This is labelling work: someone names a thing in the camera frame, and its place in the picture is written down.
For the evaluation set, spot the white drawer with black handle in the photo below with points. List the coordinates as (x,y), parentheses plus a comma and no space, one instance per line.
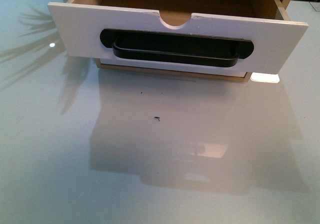
(243,35)

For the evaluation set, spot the white bottom drawer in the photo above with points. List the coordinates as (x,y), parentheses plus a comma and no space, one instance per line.
(171,66)

